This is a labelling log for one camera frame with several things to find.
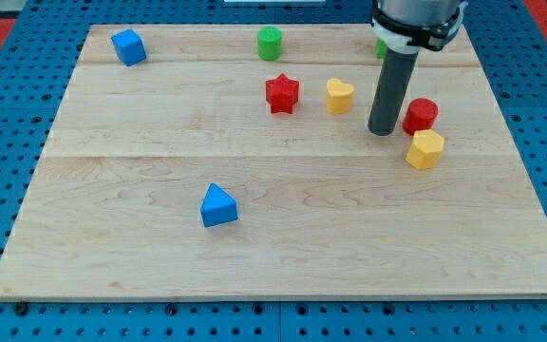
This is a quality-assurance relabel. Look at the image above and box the red star block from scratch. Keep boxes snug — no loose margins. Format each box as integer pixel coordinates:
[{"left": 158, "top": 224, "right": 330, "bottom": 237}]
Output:
[{"left": 265, "top": 73, "right": 299, "bottom": 114}]

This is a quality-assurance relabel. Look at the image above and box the yellow heart block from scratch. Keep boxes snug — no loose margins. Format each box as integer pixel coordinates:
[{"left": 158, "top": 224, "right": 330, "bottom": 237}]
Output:
[{"left": 325, "top": 78, "right": 355, "bottom": 114}]

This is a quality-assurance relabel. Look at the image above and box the green star block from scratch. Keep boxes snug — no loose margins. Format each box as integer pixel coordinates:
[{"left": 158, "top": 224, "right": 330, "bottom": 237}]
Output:
[{"left": 376, "top": 38, "right": 387, "bottom": 60}]

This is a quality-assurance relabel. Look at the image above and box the blue triangle block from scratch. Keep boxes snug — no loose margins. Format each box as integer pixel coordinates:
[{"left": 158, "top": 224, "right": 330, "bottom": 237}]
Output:
[{"left": 200, "top": 183, "right": 238, "bottom": 228}]

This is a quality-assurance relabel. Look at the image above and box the wooden board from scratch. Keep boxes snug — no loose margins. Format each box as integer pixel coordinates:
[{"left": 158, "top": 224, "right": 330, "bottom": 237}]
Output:
[{"left": 0, "top": 24, "right": 547, "bottom": 302}]

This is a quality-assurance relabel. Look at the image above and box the green cylinder block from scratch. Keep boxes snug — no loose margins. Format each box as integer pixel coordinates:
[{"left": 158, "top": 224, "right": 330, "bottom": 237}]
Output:
[{"left": 256, "top": 26, "right": 283, "bottom": 61}]

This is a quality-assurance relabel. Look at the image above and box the yellow hexagon block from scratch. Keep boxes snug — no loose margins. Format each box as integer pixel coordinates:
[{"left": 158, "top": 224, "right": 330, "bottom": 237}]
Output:
[{"left": 405, "top": 129, "right": 445, "bottom": 170}]

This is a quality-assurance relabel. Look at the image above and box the red cylinder block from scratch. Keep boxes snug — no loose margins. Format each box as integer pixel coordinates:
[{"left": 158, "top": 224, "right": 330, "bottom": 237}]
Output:
[{"left": 402, "top": 98, "right": 439, "bottom": 136}]

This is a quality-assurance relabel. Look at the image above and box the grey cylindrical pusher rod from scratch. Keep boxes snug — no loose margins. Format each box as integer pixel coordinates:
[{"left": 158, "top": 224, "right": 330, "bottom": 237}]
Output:
[{"left": 368, "top": 50, "right": 418, "bottom": 136}]

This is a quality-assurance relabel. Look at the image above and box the blue cube block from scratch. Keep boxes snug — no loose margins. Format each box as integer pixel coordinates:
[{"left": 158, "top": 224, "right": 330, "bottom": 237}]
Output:
[{"left": 111, "top": 28, "right": 147, "bottom": 67}]

